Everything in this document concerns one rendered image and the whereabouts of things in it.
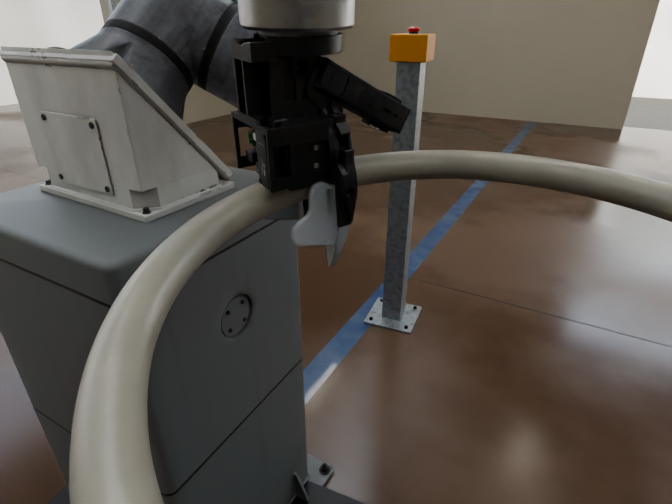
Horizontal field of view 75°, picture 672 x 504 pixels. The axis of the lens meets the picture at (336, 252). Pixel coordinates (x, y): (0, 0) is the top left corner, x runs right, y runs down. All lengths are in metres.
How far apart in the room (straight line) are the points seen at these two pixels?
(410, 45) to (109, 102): 1.04
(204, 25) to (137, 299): 0.58
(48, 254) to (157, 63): 0.31
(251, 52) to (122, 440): 0.26
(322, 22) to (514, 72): 6.13
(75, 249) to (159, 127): 0.20
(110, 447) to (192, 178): 0.57
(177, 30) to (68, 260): 0.38
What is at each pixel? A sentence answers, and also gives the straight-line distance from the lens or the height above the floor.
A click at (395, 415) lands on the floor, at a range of 1.50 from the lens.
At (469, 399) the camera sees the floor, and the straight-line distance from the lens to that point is 1.60.
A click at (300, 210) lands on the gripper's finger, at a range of 0.47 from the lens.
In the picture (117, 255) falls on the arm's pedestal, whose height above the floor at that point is 0.85.
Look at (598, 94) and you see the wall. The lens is 6.40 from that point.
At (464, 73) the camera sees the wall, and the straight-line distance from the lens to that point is 6.59.
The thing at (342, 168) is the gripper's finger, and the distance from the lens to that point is 0.39.
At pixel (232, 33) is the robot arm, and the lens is 0.79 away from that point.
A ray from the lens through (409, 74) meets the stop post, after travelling 1.54.
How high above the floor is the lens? 1.10
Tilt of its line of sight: 27 degrees down
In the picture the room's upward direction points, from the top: straight up
